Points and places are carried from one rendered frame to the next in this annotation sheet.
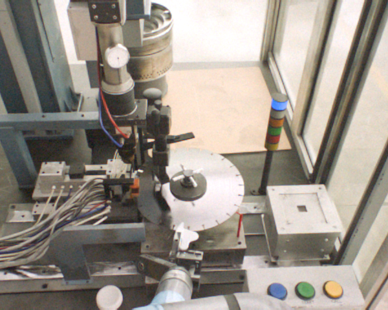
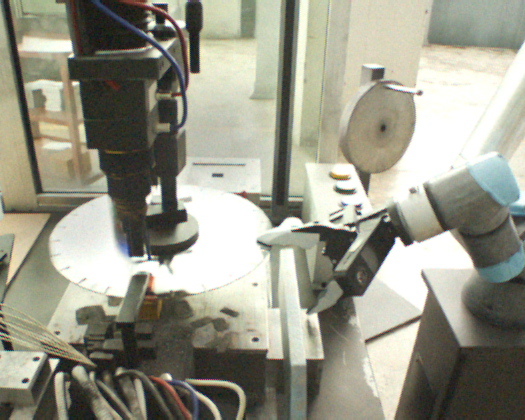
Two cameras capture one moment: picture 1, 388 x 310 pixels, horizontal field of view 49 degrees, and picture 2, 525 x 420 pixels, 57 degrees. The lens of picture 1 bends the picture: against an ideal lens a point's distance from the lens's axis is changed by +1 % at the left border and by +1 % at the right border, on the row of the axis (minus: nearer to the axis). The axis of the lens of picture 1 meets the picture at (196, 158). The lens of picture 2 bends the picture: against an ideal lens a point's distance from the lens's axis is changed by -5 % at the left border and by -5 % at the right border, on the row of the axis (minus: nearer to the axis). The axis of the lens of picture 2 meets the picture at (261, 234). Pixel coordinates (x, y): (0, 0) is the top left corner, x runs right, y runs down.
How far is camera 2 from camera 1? 1.08 m
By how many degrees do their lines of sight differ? 68
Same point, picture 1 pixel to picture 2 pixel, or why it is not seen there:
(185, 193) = (188, 228)
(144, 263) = (362, 265)
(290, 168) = not seen: hidden behind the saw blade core
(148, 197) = (182, 276)
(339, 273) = (317, 169)
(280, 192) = (184, 182)
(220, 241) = not seen: hidden behind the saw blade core
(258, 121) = not seen: outside the picture
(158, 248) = (262, 325)
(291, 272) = (321, 193)
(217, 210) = (230, 208)
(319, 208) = (220, 165)
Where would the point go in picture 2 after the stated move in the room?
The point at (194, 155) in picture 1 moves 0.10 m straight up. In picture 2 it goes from (85, 221) to (76, 161)
